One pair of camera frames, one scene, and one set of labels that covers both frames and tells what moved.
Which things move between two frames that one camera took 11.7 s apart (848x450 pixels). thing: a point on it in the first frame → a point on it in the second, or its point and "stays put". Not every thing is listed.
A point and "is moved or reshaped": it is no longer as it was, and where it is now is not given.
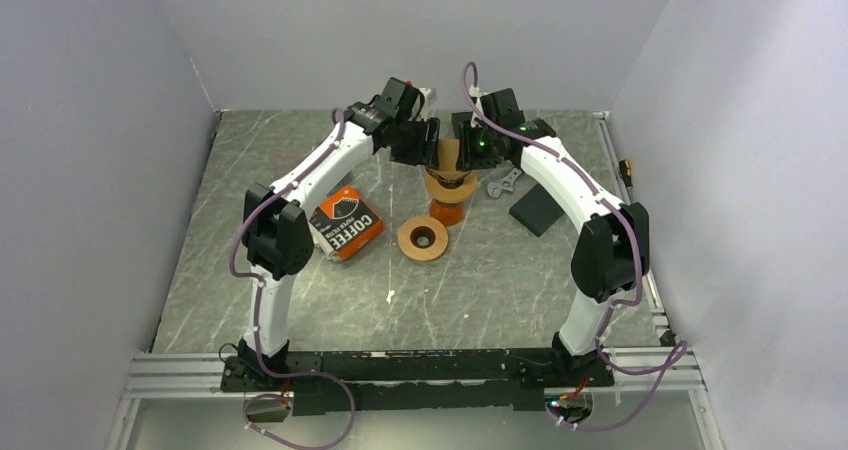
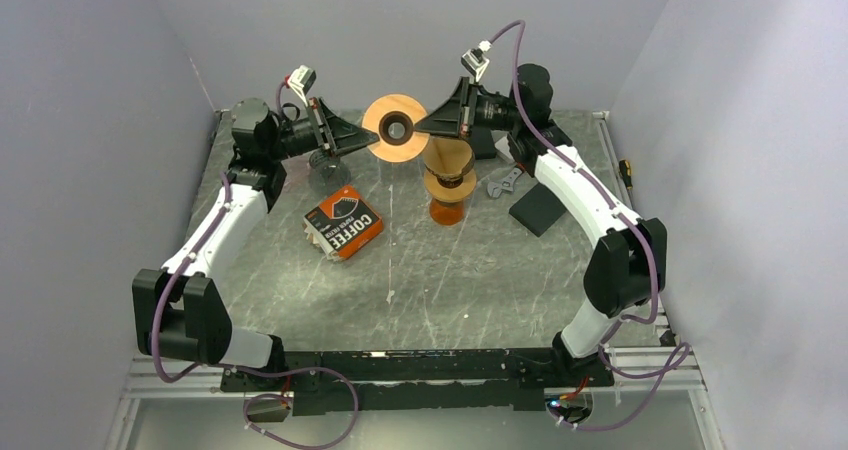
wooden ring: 452,194 stays put
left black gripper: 425,152 → 339,135
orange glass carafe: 451,213 stays put
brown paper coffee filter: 448,152 stays put
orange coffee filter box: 345,224 stays put
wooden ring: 423,238 is moved or reshaped
